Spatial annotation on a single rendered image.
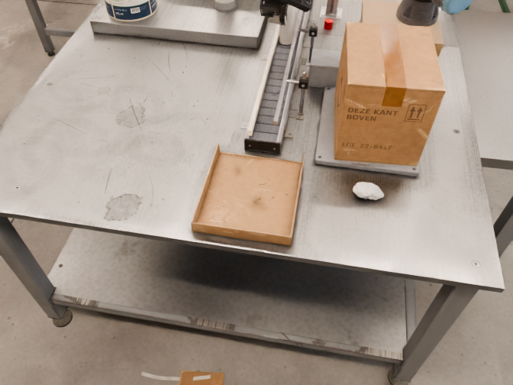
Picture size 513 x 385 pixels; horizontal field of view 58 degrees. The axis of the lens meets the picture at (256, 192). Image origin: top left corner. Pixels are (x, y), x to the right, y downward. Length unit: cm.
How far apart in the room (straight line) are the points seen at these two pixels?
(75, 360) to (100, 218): 88
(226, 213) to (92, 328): 103
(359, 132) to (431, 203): 28
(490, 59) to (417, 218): 86
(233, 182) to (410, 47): 61
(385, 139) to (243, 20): 85
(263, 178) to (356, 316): 72
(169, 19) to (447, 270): 137
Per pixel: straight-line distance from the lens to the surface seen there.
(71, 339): 211
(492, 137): 163
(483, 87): 183
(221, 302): 180
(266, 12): 156
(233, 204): 127
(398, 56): 133
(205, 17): 195
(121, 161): 144
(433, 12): 190
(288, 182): 132
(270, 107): 149
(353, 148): 134
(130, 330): 206
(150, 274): 190
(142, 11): 197
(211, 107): 157
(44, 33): 351
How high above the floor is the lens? 182
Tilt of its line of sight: 50 degrees down
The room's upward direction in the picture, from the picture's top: straight up
